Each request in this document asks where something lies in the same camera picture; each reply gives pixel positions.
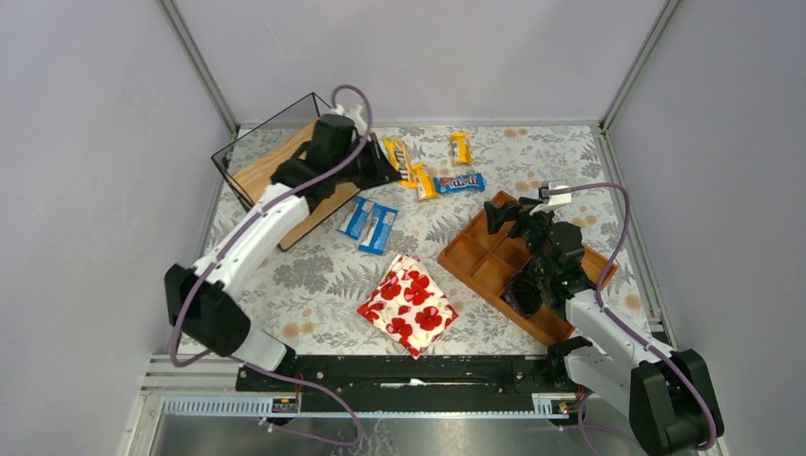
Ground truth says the yellow m&m candy bag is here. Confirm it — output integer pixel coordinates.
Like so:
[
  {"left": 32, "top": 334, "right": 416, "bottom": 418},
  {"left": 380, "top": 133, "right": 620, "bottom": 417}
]
[{"left": 382, "top": 137, "right": 417, "bottom": 188}]

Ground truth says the blue white candy bar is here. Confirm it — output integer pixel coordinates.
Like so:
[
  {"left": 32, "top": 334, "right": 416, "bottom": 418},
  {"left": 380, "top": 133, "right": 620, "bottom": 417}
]
[
  {"left": 358, "top": 204, "right": 398, "bottom": 256},
  {"left": 337, "top": 196, "right": 375, "bottom": 240}
]

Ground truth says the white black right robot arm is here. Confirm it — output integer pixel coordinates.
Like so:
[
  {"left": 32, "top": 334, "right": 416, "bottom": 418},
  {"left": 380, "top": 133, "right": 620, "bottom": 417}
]
[{"left": 484, "top": 198, "right": 724, "bottom": 455}]

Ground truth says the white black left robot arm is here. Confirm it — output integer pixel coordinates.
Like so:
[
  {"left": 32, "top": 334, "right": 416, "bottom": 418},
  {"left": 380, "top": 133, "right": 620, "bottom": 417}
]
[{"left": 164, "top": 107, "right": 400, "bottom": 371}]

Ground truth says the blue m&m candy bag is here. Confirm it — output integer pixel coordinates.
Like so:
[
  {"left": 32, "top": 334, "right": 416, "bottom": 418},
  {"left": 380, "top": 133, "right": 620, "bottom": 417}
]
[{"left": 433, "top": 173, "right": 486, "bottom": 195}]

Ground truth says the yellow candy bar near centre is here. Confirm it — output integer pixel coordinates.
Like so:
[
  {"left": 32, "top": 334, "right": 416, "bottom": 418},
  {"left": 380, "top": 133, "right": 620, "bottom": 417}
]
[{"left": 412, "top": 163, "right": 440, "bottom": 200}]

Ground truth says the yellow candy bar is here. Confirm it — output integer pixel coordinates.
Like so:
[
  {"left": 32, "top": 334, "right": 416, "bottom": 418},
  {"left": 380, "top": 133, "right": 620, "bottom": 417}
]
[
  {"left": 412, "top": 163, "right": 440, "bottom": 200},
  {"left": 449, "top": 131, "right": 473, "bottom": 165}
]

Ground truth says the yellow candy bar far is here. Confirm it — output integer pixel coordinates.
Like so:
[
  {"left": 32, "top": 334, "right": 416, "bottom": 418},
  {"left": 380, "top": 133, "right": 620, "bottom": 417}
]
[{"left": 449, "top": 131, "right": 473, "bottom": 165}]

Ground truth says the floral patterned table mat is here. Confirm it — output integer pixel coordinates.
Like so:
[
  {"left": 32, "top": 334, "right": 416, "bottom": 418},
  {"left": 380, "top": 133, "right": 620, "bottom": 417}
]
[{"left": 238, "top": 125, "right": 649, "bottom": 356}]

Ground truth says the brown wooden divided tray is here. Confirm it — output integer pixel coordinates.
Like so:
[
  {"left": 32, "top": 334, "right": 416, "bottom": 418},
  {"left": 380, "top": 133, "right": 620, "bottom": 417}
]
[{"left": 438, "top": 192, "right": 618, "bottom": 346}]

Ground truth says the red poppy folded cloth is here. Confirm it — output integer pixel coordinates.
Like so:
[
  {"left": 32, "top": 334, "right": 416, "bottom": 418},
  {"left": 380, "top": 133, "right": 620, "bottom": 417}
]
[{"left": 357, "top": 254, "right": 459, "bottom": 359}]

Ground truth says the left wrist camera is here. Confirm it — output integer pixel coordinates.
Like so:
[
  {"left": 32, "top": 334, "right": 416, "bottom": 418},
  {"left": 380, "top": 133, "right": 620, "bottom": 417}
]
[{"left": 331, "top": 104, "right": 368, "bottom": 136}]

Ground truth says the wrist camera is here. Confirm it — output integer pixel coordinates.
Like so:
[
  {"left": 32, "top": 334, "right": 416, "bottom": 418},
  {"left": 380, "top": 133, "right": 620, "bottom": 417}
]
[
  {"left": 331, "top": 104, "right": 368, "bottom": 136},
  {"left": 539, "top": 181, "right": 572, "bottom": 211}
]

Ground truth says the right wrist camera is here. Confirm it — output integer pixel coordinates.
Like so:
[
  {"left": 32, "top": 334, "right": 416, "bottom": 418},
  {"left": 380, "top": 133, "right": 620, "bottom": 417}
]
[{"left": 539, "top": 181, "right": 572, "bottom": 211}]

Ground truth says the black coiled cable roll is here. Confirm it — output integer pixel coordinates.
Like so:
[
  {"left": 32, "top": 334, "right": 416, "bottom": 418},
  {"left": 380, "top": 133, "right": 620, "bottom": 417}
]
[{"left": 503, "top": 270, "right": 547, "bottom": 318}]

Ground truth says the black wire wooden shelf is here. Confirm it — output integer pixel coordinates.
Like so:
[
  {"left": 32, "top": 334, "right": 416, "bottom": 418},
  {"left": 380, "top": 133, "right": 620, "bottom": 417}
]
[{"left": 211, "top": 92, "right": 368, "bottom": 253}]

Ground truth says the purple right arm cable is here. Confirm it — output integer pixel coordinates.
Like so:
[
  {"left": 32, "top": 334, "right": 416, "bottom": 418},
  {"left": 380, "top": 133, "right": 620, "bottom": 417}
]
[{"left": 547, "top": 182, "right": 720, "bottom": 456}]

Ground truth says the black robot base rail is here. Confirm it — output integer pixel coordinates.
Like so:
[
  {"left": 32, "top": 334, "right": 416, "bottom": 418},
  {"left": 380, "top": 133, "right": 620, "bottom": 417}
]
[{"left": 235, "top": 355, "right": 580, "bottom": 415}]

